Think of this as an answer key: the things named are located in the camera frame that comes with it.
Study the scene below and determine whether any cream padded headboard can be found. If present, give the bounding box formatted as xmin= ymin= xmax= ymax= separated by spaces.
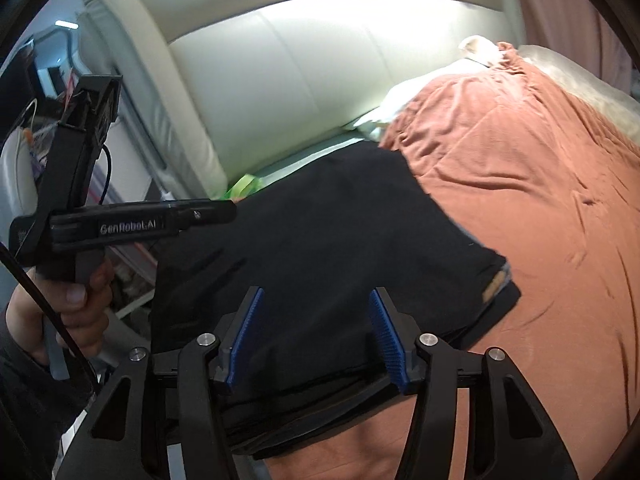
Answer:
xmin=80 ymin=0 xmax=526 ymax=196

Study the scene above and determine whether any person's left hand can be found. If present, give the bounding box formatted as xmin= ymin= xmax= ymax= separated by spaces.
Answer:
xmin=5 ymin=257 xmax=116 ymax=366

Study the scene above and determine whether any pink curtain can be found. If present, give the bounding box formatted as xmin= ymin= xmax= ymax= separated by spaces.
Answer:
xmin=502 ymin=0 xmax=640 ymax=106

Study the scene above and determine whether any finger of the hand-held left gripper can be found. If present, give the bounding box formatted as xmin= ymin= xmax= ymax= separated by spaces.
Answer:
xmin=172 ymin=199 xmax=238 ymax=235

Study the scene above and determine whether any green cloth item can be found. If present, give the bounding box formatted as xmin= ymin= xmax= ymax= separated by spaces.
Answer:
xmin=222 ymin=174 xmax=263 ymax=203

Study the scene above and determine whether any orange blanket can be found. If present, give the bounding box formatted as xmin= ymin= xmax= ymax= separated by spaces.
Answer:
xmin=265 ymin=42 xmax=640 ymax=480

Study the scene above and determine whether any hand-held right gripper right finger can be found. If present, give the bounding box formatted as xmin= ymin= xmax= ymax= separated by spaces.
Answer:
xmin=368 ymin=287 xmax=581 ymax=480

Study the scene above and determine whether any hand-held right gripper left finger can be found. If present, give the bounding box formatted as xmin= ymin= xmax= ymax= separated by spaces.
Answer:
xmin=57 ymin=286 xmax=265 ymax=480

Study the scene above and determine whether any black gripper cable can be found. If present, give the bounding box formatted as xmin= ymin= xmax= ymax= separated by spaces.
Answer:
xmin=0 ymin=242 xmax=101 ymax=391

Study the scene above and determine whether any black long-sleeve shirt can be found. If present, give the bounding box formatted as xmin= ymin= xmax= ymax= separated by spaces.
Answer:
xmin=150 ymin=140 xmax=522 ymax=461

